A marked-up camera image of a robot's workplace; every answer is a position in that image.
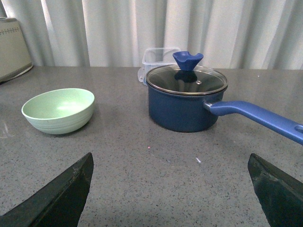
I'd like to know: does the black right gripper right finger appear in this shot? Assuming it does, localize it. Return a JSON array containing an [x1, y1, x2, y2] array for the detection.
[[248, 153, 303, 227]]

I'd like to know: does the light green bowl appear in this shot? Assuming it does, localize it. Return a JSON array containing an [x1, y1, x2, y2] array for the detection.
[[21, 88, 95, 135]]

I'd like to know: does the blue saucepan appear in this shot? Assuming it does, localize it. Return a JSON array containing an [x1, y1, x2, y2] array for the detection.
[[148, 86, 303, 144]]

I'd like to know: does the glass lid blue knob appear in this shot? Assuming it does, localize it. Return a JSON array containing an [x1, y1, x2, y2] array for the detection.
[[146, 51, 228, 96]]

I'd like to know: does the cream toaster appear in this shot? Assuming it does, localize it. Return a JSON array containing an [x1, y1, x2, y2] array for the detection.
[[0, 17, 33, 82]]

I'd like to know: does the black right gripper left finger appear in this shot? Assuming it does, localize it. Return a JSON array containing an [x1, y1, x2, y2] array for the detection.
[[0, 153, 94, 227]]

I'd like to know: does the clear plastic food container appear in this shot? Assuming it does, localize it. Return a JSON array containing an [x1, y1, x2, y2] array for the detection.
[[137, 47, 181, 86]]

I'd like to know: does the white curtain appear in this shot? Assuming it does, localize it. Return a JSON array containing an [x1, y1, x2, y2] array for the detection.
[[0, 0, 303, 70]]

